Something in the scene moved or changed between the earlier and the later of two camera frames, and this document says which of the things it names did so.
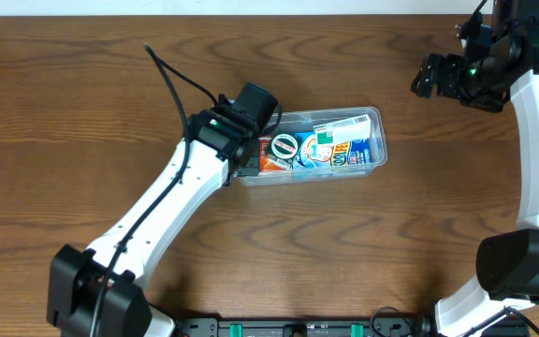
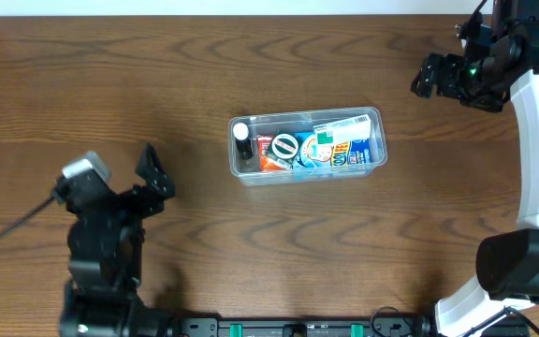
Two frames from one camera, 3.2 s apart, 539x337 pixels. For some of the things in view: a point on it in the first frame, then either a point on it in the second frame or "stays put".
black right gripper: x=431 y=73 stays put
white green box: x=350 y=129 stays put
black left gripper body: x=242 y=164 to x=134 y=203
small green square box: x=284 y=150 stays put
